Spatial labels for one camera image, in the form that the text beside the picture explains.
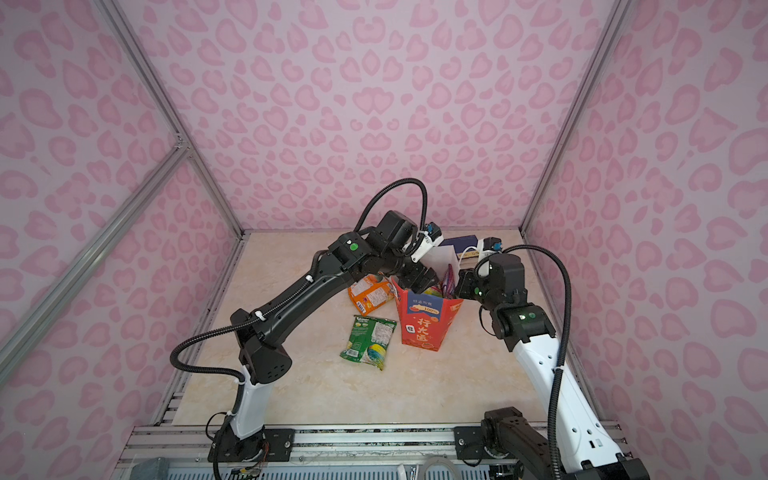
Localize red white paper bag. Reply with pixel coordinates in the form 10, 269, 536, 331
390, 246, 470, 352

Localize orange snack packet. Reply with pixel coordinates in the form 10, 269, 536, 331
347, 274, 395, 315

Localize large green snack packet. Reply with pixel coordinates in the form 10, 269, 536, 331
340, 315, 397, 371

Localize purple snack packet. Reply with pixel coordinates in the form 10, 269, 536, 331
441, 264, 457, 299

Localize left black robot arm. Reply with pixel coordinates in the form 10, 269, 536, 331
208, 222, 442, 464

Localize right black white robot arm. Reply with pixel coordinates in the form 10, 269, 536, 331
456, 267, 650, 479

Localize blue booklet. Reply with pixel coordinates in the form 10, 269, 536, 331
441, 235, 479, 261

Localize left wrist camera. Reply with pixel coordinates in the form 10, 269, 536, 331
410, 222, 444, 262

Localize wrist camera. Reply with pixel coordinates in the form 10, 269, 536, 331
410, 222, 444, 262
477, 237, 502, 260

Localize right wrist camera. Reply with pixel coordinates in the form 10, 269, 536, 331
477, 237, 502, 260

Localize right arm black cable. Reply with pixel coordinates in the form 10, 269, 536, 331
473, 243, 574, 480

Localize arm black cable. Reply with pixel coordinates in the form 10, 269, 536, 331
169, 177, 430, 385
473, 243, 574, 480

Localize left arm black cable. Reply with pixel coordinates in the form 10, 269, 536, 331
169, 177, 430, 385

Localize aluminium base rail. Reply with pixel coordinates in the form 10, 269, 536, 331
112, 423, 530, 479

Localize diagonal aluminium frame bar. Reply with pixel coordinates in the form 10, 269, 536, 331
1, 141, 188, 385

